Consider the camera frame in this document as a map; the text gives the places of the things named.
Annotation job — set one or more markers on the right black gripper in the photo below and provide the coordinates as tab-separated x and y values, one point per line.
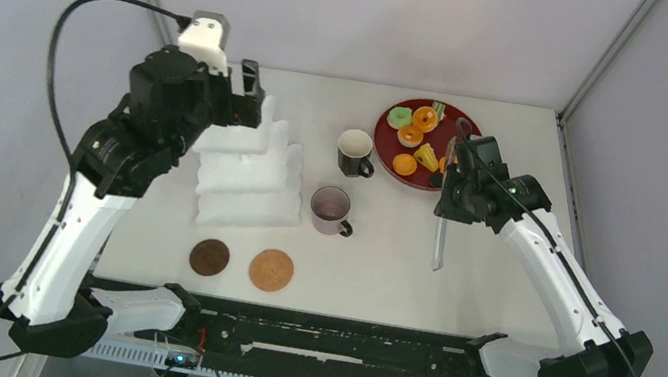
446	207

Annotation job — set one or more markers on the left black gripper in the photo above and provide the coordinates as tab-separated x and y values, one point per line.
240	109

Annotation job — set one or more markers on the metal tongs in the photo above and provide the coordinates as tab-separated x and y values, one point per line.
441	227

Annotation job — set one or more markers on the yellow cake slice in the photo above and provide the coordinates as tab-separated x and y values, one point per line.
427	157

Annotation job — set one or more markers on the white tiered dessert stand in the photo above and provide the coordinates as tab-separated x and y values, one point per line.
249	177

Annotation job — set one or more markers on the black mug white inside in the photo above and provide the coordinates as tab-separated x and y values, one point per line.
354	150

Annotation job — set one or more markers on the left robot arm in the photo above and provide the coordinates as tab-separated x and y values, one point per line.
172	99

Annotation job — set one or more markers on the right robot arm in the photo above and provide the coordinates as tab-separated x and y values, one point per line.
591	341

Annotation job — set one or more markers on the black cookie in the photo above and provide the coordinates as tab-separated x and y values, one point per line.
436	180

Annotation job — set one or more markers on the orange round tart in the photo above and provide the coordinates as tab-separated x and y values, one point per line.
404	164

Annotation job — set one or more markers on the red round tray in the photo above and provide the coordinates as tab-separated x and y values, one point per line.
386	144

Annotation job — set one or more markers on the orange cream cupcake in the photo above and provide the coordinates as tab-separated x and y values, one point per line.
410	136

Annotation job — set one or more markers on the orange donut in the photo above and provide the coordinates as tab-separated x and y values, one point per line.
425	118

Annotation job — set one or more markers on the green striped cake slice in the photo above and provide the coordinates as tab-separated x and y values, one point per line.
440	109

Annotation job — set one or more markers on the green donut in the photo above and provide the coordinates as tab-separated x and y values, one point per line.
399	117

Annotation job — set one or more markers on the dark brown coaster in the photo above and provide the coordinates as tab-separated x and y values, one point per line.
209	257

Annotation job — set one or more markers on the light brown coaster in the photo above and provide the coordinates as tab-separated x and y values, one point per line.
271	270

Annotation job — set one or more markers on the purple mug black handle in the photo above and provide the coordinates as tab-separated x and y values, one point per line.
330	208

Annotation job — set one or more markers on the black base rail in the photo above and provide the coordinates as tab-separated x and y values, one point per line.
286	343

